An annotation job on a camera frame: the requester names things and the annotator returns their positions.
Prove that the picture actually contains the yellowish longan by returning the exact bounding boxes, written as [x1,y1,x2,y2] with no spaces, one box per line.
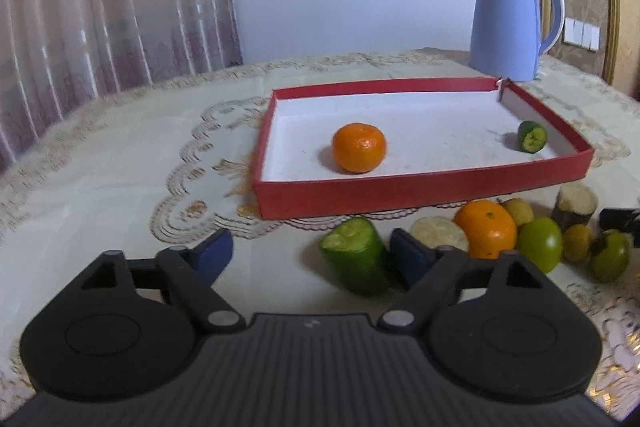
[500,198,536,228]
[562,224,596,264]

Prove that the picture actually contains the blue electric kettle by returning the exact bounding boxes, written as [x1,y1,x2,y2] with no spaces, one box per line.
[468,0,566,82]

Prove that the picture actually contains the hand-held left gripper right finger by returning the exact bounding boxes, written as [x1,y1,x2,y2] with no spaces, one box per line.
[377,228,543,335]

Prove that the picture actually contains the pink patterned curtain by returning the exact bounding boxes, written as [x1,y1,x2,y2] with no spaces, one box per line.
[0,0,244,168]

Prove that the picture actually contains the orange tangerine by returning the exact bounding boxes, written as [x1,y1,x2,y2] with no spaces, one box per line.
[332,122,387,174]
[453,200,518,260]

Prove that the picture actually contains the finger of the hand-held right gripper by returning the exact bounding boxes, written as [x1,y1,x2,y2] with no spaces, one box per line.
[599,207,640,250]

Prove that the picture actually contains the green jujube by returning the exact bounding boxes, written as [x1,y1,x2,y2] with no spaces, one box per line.
[590,229,632,284]
[516,217,565,274]

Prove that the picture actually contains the small green cucumber end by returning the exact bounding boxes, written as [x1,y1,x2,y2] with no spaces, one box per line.
[516,121,549,154]

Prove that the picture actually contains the red shallow cardboard box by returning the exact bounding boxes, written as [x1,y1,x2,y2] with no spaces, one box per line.
[251,77,596,221]

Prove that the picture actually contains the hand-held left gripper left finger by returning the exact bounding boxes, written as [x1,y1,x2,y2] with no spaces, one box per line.
[75,228,247,334]

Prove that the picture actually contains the green cucumber piece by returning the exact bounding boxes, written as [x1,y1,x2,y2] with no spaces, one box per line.
[320,216,392,297]

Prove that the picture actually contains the dark sugarcane piece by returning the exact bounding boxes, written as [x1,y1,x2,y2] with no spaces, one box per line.
[551,183,599,234]

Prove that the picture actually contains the pale round slice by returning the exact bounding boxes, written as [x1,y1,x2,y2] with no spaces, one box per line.
[409,217,471,254]

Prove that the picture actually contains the white wall switch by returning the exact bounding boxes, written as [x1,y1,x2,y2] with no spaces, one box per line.
[564,18,601,52]

